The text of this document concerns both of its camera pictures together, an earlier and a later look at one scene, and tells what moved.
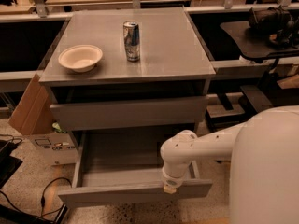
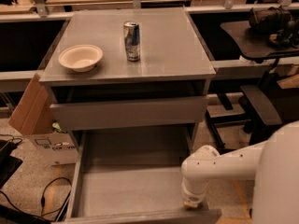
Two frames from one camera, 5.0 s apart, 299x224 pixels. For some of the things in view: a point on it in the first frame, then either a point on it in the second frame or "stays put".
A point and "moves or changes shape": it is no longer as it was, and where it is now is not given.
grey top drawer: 130,113 stays put
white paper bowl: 80,58 stays put
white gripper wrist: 171,181 to 191,194
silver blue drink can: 132,40 stays put
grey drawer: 124,164 moves or changes shape
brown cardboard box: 33,114 stays put
